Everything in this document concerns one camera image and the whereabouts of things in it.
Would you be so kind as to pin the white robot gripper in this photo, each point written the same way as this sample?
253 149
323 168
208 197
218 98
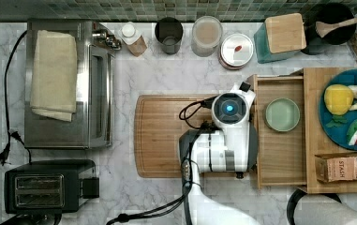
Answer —
232 109

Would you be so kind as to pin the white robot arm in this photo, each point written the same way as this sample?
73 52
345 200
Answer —
215 154

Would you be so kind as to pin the small green bowl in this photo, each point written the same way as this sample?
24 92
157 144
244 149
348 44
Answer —
282 114

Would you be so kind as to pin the bamboo cutting board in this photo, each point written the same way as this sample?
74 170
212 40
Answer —
159 123

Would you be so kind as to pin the clear jar with white lid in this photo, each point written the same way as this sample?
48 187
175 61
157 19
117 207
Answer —
206 36

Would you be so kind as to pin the teal canister with wooden lid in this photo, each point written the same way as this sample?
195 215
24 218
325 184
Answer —
280 38

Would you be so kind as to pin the dark grey metal cup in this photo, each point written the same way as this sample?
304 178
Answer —
169 32

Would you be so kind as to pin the yellow toy lemon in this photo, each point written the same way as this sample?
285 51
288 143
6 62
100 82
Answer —
338 99

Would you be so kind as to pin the blue plate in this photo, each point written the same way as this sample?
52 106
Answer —
336 126

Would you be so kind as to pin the black paper towel holder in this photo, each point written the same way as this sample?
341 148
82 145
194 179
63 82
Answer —
296 196

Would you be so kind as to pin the tea bag box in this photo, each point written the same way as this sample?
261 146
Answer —
336 167

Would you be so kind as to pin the wooden spatula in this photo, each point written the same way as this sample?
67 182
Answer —
323 29

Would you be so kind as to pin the small white-capped bottle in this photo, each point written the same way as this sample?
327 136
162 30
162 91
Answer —
133 39

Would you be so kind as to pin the white paper towel roll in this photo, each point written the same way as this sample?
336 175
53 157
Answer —
320 210

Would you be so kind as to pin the silver toaster oven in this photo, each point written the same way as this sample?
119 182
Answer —
91 125

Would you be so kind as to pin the folded beige towel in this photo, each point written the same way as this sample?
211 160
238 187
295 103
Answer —
54 78

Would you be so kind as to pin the black two-slot toaster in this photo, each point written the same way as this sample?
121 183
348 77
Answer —
51 186

